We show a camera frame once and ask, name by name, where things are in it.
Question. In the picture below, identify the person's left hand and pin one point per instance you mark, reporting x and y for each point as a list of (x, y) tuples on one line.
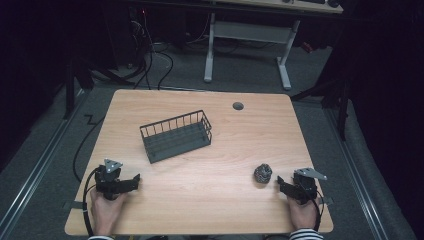
[(105, 211)]

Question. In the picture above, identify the grey tape strip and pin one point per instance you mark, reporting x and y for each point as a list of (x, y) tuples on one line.
[(75, 205), (328, 201)]

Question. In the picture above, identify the person's right hand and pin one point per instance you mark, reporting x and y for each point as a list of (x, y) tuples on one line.
[(302, 215)]

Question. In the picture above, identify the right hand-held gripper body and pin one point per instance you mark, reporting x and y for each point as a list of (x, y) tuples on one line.
[(305, 186)]

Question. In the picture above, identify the steel wool scouring ball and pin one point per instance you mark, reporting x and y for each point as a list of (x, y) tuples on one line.
[(263, 173)]

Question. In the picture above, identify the striped sleeve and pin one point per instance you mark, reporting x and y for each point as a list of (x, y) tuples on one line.
[(100, 237), (306, 234)]

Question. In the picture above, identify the black metal stand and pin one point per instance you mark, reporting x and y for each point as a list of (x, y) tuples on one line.
[(70, 90), (342, 110)]

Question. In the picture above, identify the white-framed desk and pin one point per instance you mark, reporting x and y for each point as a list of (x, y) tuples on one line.
[(250, 32)]

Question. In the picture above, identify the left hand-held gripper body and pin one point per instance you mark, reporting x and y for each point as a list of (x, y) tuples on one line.
[(108, 180)]

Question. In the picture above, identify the red object under desk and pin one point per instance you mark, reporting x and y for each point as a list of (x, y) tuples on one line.
[(307, 47)]

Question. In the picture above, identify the metal floor rail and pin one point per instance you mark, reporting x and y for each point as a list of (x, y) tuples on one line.
[(40, 166), (360, 176)]

